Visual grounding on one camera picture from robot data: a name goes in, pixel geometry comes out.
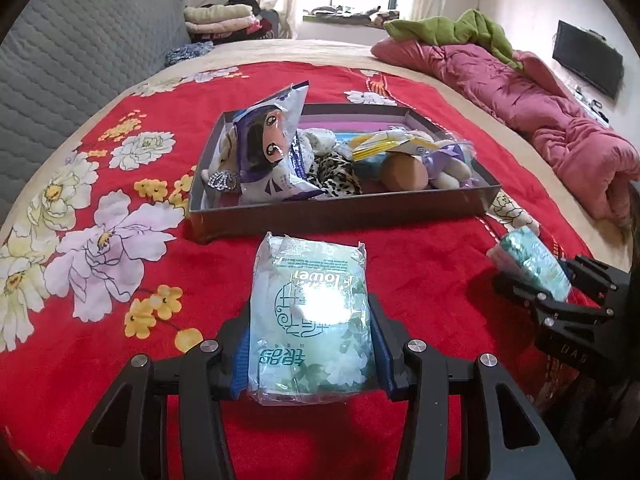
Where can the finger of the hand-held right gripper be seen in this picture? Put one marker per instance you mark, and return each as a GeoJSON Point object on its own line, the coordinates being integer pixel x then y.
{"type": "Point", "coordinates": [600, 269]}
{"type": "Point", "coordinates": [520, 292]}

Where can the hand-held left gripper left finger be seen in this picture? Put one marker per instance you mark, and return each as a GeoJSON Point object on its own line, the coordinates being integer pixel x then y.
{"type": "Point", "coordinates": [241, 365]}

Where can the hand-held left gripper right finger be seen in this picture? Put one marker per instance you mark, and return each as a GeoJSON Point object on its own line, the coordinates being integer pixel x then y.
{"type": "Point", "coordinates": [385, 360]}

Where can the pale green tissue pack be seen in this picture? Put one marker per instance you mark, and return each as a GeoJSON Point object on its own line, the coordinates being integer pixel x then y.
{"type": "Point", "coordinates": [310, 320]}
{"type": "Point", "coordinates": [535, 260]}

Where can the cream bear plush purple ribbon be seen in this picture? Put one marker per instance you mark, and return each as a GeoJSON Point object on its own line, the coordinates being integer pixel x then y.
{"type": "Point", "coordinates": [445, 165]}

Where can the shallow brown cardboard box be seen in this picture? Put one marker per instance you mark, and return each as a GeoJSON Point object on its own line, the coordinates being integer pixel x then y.
{"type": "Point", "coordinates": [325, 220]}

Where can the pink makeup sponge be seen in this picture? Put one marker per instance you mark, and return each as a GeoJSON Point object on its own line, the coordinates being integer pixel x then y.
{"type": "Point", "coordinates": [405, 172]}

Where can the leopard print scrunchie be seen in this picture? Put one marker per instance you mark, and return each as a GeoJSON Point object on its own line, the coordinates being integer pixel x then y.
{"type": "Point", "coordinates": [335, 175]}

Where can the green round sponge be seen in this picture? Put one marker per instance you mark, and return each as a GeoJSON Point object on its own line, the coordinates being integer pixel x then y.
{"type": "Point", "coordinates": [370, 167]}

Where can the white yellow wet wipes packet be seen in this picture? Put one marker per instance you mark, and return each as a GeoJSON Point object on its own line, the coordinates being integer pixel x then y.
{"type": "Point", "coordinates": [380, 145]}

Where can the purple white cartoon packet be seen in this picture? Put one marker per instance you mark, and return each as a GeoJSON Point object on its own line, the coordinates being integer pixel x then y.
{"type": "Point", "coordinates": [270, 150]}

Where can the white floral cloth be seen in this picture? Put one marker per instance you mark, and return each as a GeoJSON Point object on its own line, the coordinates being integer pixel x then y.
{"type": "Point", "coordinates": [320, 140]}

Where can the red floral blanket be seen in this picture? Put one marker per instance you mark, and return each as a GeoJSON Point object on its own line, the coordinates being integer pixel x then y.
{"type": "Point", "coordinates": [150, 260]}

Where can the pink quilt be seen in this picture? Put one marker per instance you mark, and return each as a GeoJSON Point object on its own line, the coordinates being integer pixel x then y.
{"type": "Point", "coordinates": [550, 125]}

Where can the black flat television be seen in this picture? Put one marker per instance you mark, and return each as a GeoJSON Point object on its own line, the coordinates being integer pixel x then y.
{"type": "Point", "coordinates": [587, 65]}

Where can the pink and blue book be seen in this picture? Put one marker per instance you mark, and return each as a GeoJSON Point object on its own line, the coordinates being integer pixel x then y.
{"type": "Point", "coordinates": [360, 125]}

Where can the green blanket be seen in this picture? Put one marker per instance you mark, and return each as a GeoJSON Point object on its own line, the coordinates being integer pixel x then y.
{"type": "Point", "coordinates": [450, 30]}

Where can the blue patterned cloth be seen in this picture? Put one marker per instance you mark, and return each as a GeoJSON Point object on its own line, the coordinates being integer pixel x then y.
{"type": "Point", "coordinates": [187, 52]}

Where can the grey clothes heap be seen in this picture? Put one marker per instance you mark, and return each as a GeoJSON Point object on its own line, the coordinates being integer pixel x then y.
{"type": "Point", "coordinates": [350, 12]}

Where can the dark red clothes pile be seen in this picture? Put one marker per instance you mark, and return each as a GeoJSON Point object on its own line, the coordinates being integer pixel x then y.
{"type": "Point", "coordinates": [265, 27]}

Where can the pink folded blanket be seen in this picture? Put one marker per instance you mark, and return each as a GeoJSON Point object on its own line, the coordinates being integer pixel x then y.
{"type": "Point", "coordinates": [220, 26]}

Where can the cream folded blanket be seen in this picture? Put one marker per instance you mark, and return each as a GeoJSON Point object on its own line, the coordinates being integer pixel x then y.
{"type": "Point", "coordinates": [217, 12]}

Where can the grey quilted headboard cover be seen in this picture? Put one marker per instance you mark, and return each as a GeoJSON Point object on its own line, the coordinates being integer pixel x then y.
{"type": "Point", "coordinates": [75, 50]}

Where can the black garment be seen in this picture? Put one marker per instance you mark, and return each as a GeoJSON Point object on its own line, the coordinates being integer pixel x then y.
{"type": "Point", "coordinates": [242, 0]}

